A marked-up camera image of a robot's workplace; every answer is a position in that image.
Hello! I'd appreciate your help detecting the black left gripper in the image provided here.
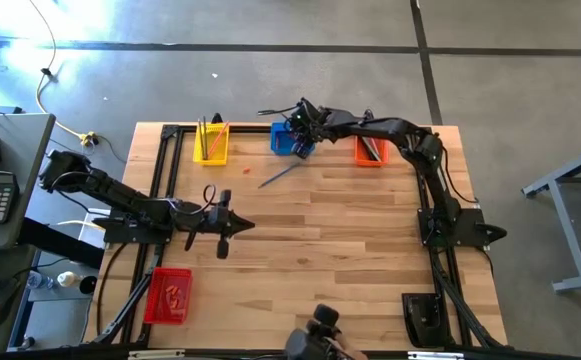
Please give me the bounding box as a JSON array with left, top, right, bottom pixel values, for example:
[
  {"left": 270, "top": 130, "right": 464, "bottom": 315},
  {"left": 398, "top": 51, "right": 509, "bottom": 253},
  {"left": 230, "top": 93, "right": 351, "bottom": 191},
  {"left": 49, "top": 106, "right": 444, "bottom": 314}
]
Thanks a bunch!
[{"left": 205, "top": 189, "right": 256, "bottom": 260}]

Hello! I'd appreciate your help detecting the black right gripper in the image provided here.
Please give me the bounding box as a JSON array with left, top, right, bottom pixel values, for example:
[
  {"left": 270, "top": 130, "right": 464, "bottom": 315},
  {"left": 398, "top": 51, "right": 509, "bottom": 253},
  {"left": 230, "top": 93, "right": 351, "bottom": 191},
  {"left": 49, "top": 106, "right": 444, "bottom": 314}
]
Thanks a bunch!
[{"left": 284, "top": 98, "right": 332, "bottom": 160}]

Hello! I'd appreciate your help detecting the dark teal pen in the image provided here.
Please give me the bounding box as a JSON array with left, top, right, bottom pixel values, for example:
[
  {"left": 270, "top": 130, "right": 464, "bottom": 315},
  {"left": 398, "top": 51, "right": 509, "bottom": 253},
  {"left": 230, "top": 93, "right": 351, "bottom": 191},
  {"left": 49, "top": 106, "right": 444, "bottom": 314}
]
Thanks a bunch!
[{"left": 359, "top": 139, "right": 377, "bottom": 163}]

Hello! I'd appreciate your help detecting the blue plastic basket bin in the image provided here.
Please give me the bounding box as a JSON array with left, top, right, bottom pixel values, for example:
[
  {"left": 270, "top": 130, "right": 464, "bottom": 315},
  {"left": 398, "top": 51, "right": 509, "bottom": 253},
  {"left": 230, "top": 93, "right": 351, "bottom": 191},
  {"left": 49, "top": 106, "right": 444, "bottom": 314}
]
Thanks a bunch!
[{"left": 270, "top": 122, "right": 316, "bottom": 157}]

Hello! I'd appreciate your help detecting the blue pencil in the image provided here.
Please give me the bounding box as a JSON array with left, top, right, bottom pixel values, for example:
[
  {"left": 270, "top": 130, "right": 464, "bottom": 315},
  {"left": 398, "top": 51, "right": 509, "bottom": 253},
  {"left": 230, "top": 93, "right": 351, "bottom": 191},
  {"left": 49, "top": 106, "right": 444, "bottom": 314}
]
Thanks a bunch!
[{"left": 258, "top": 161, "right": 302, "bottom": 190}]

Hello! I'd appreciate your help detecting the orange plastic basket bin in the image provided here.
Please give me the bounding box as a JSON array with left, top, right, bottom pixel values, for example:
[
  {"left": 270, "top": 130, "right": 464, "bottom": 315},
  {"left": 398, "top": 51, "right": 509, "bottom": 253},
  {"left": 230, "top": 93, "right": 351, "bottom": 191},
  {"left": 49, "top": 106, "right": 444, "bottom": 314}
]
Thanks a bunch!
[{"left": 353, "top": 135, "right": 390, "bottom": 168}]

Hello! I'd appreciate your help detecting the yellow plastic basket bin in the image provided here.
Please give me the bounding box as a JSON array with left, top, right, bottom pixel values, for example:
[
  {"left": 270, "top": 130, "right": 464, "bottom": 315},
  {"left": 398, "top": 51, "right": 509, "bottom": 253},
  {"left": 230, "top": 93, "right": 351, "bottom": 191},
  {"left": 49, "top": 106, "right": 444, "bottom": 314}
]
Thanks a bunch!
[{"left": 192, "top": 123, "right": 231, "bottom": 167}]

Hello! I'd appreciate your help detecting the red plastic basket bin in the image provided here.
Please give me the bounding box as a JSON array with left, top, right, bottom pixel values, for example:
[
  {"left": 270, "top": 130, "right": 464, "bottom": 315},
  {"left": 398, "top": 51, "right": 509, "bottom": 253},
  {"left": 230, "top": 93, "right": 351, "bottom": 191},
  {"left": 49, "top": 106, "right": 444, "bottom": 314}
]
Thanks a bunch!
[{"left": 143, "top": 266, "right": 193, "bottom": 326}]

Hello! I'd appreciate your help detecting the black handheld control device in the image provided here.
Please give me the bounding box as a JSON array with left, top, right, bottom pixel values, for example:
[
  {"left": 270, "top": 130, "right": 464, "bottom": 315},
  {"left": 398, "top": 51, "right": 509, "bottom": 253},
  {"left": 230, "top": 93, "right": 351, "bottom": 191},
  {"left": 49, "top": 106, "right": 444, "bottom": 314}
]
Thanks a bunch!
[{"left": 284, "top": 303, "right": 354, "bottom": 360}]

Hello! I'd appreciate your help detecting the black diagonal strut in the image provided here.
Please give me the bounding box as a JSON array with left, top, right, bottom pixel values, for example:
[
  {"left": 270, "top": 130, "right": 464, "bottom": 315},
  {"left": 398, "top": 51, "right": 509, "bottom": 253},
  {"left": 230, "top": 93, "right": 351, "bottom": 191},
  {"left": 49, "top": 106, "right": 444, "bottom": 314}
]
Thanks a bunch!
[{"left": 89, "top": 272, "right": 152, "bottom": 346}]

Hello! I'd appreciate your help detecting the black round lid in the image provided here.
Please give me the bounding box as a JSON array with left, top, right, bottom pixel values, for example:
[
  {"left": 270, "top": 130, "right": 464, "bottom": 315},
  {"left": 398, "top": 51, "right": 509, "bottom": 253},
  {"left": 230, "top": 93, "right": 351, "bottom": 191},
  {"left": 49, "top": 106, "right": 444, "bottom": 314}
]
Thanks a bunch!
[{"left": 78, "top": 274, "right": 99, "bottom": 295}]

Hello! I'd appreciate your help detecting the person's hand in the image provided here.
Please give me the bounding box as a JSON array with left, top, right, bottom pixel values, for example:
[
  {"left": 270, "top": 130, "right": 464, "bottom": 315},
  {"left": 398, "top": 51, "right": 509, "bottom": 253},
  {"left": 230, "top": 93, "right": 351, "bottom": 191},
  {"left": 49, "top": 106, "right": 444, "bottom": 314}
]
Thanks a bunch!
[{"left": 337, "top": 337, "right": 370, "bottom": 360}]

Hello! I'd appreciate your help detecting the small white bottle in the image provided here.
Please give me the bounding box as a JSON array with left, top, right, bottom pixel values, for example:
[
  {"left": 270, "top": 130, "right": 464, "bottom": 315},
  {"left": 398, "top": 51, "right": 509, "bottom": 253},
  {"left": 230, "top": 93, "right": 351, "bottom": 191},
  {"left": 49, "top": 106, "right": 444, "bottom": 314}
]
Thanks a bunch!
[{"left": 56, "top": 270, "right": 82, "bottom": 288}]

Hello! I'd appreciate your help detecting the black desk beam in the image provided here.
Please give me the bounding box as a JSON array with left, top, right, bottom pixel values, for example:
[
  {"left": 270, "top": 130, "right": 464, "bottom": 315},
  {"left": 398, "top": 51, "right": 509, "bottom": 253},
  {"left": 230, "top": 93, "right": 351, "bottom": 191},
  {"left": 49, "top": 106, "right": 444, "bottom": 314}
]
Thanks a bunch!
[{"left": 17, "top": 217, "right": 106, "bottom": 271}]

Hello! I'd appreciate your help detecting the clear plastic water bottle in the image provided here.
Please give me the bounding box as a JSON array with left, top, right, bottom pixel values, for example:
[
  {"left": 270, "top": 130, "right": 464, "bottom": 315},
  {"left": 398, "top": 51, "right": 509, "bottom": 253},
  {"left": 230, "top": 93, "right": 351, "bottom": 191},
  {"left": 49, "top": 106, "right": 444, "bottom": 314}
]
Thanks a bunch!
[{"left": 24, "top": 270, "right": 56, "bottom": 292}]

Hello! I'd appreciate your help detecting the black plastic cradle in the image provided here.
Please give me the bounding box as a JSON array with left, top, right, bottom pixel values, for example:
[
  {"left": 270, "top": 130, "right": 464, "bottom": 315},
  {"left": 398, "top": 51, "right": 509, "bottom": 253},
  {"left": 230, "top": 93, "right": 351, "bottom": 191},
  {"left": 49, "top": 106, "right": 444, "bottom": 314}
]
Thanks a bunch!
[{"left": 401, "top": 292, "right": 450, "bottom": 350}]

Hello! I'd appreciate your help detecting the grey desk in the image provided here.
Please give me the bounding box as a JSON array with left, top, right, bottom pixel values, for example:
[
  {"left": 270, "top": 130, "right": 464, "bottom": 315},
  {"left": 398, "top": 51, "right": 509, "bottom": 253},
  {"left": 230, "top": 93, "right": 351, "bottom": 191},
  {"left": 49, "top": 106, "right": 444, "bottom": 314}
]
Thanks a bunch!
[{"left": 0, "top": 112, "right": 57, "bottom": 251}]

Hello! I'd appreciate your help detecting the black computer mouse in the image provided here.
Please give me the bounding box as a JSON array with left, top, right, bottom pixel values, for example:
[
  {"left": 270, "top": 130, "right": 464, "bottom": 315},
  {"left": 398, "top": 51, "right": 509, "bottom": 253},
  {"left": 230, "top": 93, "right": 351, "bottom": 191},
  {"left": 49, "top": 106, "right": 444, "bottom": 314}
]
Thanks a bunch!
[{"left": 0, "top": 276, "right": 22, "bottom": 329}]

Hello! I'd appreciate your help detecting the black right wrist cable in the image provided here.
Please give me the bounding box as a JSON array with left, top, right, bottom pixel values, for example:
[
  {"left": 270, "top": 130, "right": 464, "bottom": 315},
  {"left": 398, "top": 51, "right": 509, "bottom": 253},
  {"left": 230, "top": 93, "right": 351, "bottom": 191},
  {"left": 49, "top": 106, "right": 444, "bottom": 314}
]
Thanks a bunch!
[{"left": 257, "top": 103, "right": 304, "bottom": 117}]

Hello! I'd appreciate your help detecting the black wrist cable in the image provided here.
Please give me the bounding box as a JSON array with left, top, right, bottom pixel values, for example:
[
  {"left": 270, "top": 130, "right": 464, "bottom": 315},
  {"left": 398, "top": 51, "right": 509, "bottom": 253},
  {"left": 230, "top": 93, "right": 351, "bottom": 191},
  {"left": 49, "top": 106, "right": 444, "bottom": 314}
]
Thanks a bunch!
[
  {"left": 169, "top": 183, "right": 220, "bottom": 217},
  {"left": 257, "top": 103, "right": 304, "bottom": 117}
]

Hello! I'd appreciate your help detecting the black aluminium table frame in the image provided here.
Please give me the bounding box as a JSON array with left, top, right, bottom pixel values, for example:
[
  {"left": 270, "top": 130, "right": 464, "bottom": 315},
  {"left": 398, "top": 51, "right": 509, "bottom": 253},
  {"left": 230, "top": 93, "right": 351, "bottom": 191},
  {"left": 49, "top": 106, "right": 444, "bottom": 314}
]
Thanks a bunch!
[{"left": 119, "top": 123, "right": 506, "bottom": 351}]

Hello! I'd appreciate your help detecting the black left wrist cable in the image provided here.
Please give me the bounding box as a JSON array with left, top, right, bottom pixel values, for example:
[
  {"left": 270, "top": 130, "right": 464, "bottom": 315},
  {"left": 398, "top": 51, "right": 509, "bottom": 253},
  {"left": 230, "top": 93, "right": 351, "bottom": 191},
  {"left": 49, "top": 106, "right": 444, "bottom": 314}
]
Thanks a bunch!
[{"left": 169, "top": 183, "right": 220, "bottom": 217}]

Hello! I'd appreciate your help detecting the silver metal bracket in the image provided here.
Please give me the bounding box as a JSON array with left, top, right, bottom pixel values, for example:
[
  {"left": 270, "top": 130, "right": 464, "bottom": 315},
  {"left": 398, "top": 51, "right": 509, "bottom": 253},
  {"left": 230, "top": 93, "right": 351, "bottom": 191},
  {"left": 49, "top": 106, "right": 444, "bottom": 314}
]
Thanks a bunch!
[
  {"left": 407, "top": 351, "right": 465, "bottom": 360},
  {"left": 127, "top": 349, "right": 186, "bottom": 360}
]

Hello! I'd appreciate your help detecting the white cable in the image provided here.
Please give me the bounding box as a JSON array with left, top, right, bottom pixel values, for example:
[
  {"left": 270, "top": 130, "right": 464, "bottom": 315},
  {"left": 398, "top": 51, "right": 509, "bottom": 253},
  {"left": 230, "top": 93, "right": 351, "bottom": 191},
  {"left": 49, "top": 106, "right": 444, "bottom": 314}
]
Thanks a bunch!
[{"left": 57, "top": 218, "right": 106, "bottom": 232}]

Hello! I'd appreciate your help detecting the yellow extension cable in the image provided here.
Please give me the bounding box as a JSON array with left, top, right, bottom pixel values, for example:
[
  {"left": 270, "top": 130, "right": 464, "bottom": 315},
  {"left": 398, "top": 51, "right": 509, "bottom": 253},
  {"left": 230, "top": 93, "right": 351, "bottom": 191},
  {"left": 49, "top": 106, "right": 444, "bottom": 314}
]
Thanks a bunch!
[{"left": 28, "top": 0, "right": 97, "bottom": 148}]

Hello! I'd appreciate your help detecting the black cable bundle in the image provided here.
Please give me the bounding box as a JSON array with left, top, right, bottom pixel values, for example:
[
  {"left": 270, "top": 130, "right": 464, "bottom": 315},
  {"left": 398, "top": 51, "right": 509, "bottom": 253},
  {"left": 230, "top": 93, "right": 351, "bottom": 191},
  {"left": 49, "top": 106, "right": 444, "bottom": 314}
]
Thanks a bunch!
[{"left": 429, "top": 247, "right": 504, "bottom": 350}]

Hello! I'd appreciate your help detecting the grey metal table frame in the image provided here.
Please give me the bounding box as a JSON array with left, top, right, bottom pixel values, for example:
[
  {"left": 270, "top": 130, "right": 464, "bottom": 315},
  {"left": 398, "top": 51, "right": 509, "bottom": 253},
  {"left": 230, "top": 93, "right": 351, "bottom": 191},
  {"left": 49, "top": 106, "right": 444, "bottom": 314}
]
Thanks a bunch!
[{"left": 521, "top": 141, "right": 581, "bottom": 295}]

